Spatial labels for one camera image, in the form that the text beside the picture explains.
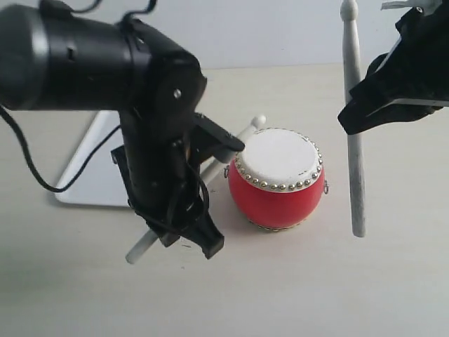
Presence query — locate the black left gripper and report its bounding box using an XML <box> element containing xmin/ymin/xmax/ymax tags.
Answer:
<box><xmin>112</xmin><ymin>112</ymin><xmax>245</xmax><ymax>259</ymax></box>

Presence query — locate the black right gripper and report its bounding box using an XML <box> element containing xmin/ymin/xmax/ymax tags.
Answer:
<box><xmin>337</xmin><ymin>1</ymin><xmax>448</xmax><ymax>135</ymax></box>

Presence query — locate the wooden drumstick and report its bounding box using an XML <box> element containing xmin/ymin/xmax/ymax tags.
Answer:
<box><xmin>340</xmin><ymin>0</ymin><xmax>366</xmax><ymax>238</ymax></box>
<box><xmin>125</xmin><ymin>114</ymin><xmax>267</xmax><ymax>265</ymax></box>

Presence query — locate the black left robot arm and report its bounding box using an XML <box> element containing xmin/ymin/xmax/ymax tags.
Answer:
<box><xmin>1</xmin><ymin>1</ymin><xmax>244</xmax><ymax>258</ymax></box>

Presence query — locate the small red drum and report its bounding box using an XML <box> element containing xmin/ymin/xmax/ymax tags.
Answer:
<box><xmin>227</xmin><ymin>128</ymin><xmax>327</xmax><ymax>231</ymax></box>

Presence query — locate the white rectangular plastic tray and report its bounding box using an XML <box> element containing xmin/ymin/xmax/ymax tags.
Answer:
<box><xmin>55</xmin><ymin>110</ymin><xmax>128</xmax><ymax>208</ymax></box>

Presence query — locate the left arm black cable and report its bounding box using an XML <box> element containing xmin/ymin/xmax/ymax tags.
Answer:
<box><xmin>0</xmin><ymin>0</ymin><xmax>159</xmax><ymax>193</ymax></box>

